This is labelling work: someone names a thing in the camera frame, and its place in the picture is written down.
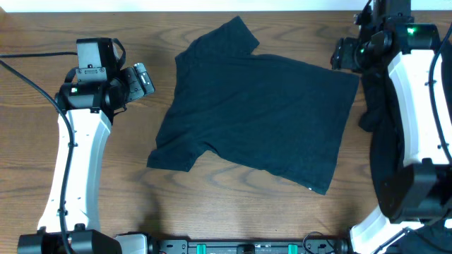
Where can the dark green t-shirt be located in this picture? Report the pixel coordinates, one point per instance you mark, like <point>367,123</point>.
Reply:
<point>262,111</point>

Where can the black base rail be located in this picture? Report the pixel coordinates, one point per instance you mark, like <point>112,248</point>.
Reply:
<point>229,247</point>

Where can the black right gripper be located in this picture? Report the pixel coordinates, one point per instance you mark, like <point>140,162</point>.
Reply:
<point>342,56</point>

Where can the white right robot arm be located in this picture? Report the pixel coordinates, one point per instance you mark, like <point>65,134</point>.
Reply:
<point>388,28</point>

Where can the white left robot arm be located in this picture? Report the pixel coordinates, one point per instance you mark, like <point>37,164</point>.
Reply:
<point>88,100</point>

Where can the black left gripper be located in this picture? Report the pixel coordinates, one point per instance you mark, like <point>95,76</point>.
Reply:
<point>137,90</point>

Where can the pile of black clothes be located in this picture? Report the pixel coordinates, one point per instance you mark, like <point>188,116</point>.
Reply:
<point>409,117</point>

